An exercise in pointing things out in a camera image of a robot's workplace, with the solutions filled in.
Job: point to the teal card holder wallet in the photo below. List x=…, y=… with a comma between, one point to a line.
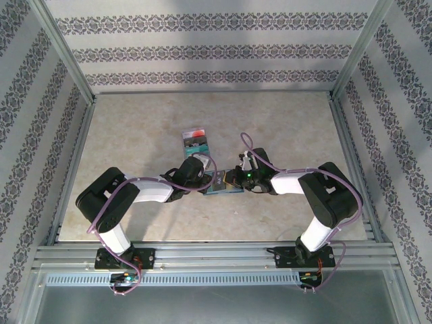
x=209, y=192

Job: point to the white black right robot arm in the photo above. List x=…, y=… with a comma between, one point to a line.
x=290, y=184

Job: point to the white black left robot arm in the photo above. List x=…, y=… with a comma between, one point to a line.
x=152, y=190

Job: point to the clear acrylic card organizer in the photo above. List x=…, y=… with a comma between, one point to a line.
x=184, y=153

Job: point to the teal VIP card stack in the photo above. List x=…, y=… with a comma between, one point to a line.
x=199, y=152

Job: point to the black VIP card stack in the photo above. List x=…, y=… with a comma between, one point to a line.
x=195, y=140

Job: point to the red white april card stack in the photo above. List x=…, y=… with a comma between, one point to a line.
x=197, y=133

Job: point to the small controller board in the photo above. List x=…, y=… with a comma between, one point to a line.
x=308, y=277
x=126, y=278

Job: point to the grey metal panel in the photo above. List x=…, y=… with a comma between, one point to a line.
x=216, y=307

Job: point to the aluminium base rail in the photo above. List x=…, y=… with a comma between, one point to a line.
x=216, y=253

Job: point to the aluminium table back rail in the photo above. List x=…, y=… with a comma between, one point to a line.
x=212, y=92

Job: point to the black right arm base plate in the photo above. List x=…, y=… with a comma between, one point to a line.
x=281, y=256

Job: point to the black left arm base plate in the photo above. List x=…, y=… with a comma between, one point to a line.
x=148, y=258

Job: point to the aluminium table side rail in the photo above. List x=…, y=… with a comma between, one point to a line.
x=86, y=118
x=350, y=152

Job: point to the aluminium corner post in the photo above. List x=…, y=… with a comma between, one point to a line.
x=361, y=50
x=63, y=50

